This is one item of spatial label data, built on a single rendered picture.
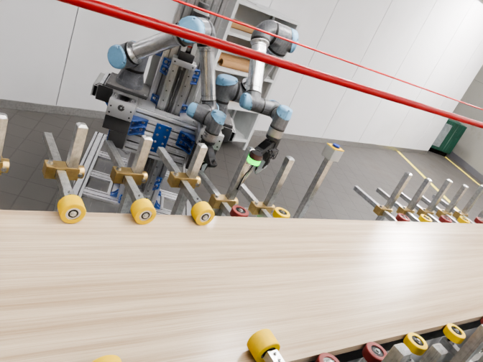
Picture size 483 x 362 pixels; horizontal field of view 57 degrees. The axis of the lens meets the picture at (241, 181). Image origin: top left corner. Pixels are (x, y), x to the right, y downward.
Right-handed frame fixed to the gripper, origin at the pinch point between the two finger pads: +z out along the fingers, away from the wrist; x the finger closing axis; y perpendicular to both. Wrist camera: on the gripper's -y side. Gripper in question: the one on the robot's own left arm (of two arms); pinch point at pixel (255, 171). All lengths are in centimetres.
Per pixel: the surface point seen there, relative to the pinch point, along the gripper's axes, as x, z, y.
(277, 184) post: -12.0, 0.9, 4.2
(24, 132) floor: 216, 98, 9
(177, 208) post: 5.2, 16.9, -42.9
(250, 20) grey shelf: 205, -35, 231
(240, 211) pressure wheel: -15.8, 7.3, -27.1
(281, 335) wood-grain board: -69, 7, -70
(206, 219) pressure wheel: -17, 5, -52
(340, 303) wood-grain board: -73, 8, -34
